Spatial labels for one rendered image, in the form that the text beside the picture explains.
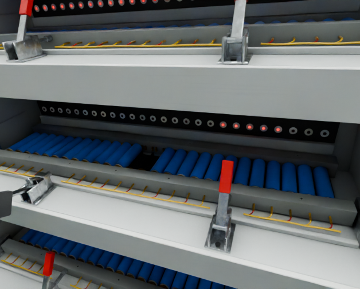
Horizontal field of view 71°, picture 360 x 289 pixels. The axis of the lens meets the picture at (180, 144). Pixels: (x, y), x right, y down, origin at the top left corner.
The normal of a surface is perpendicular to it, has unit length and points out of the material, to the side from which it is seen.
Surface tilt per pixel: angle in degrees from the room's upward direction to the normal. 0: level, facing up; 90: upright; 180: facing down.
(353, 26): 109
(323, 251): 19
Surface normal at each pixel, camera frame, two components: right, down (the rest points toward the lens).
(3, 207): 0.94, 0.11
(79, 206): -0.07, -0.86
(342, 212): -0.31, 0.50
